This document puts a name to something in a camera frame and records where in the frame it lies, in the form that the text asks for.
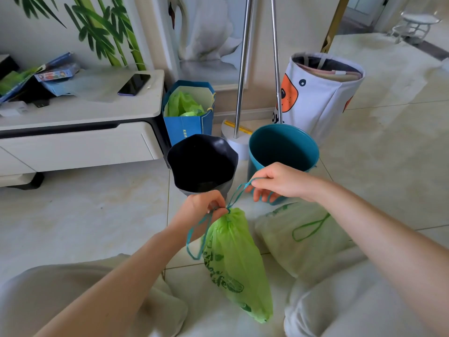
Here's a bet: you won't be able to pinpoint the person's right hand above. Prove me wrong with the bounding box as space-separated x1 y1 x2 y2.
246 162 317 205

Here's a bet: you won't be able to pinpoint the person's left hand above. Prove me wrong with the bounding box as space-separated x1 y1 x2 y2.
169 190 228 244

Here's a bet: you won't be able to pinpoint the person's right forearm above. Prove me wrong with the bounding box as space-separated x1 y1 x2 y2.
309 178 449 337

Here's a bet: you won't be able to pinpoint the person's left forearm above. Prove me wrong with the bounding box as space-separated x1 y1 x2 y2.
34 226 192 337

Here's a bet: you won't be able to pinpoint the teal plastic bin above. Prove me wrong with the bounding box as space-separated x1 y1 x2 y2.
247 123 320 206

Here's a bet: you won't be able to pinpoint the grey bin with black liner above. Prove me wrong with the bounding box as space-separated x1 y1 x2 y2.
167 134 239 200

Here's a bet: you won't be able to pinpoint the white round stand base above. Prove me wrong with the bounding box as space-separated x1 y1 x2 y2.
221 119 261 161

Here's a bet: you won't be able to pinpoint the yellow ruler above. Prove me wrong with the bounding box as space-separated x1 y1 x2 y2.
223 120 254 135

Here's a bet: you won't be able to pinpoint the blue paper bag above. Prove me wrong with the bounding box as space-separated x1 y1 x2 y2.
162 80 216 147

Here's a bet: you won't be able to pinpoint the white fabric basket dog print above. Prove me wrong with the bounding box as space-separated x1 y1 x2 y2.
272 51 366 147

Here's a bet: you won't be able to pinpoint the green plastic bags bundle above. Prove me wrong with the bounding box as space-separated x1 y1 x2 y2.
164 90 206 117

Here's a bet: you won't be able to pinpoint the thin metal stand pole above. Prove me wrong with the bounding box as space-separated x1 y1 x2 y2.
270 0 283 125

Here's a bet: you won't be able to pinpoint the thick metal stand pole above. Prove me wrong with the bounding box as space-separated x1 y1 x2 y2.
234 0 255 139

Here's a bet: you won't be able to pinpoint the person's right leg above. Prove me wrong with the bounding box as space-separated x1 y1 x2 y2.
283 245 441 337

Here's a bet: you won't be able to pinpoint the person's leg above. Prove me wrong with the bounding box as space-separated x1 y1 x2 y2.
0 253 189 337
283 245 441 337

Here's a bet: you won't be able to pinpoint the black smartphone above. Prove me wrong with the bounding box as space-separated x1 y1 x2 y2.
117 73 152 97

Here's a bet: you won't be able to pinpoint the white television cabinet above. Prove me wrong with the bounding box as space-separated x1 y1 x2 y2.
0 69 171 190

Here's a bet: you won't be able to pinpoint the swan picture panel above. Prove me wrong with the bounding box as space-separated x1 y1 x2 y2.
154 0 254 91

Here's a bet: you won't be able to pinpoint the person's left leg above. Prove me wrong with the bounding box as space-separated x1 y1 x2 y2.
0 253 189 337

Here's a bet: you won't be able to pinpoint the light blue box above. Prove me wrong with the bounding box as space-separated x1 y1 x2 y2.
41 78 84 97

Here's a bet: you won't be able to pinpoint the colourful flat box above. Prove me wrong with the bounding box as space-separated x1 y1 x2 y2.
34 64 81 83

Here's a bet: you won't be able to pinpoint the white round stool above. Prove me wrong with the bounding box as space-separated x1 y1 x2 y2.
387 13 442 45

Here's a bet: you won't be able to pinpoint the white power adapter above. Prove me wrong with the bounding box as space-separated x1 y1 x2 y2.
0 101 29 118

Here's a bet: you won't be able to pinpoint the green packet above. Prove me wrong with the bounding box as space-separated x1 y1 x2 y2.
0 66 40 96

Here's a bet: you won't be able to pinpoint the pale green drawstring garbage bag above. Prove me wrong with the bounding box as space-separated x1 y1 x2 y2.
254 201 355 278

